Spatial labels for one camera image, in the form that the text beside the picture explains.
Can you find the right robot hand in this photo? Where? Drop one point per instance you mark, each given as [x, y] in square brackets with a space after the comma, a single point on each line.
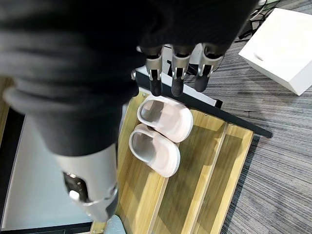
[73, 73]

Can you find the wooden shoe rack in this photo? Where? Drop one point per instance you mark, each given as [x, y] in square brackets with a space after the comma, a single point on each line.
[195, 175]

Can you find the pink foam slipper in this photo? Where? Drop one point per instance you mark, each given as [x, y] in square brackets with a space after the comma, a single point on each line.
[165, 118]
[156, 150]

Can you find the light blue slipper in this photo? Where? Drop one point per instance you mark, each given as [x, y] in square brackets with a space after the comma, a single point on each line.
[114, 224]

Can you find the white box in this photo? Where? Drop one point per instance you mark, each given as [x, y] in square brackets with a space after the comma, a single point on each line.
[280, 46]

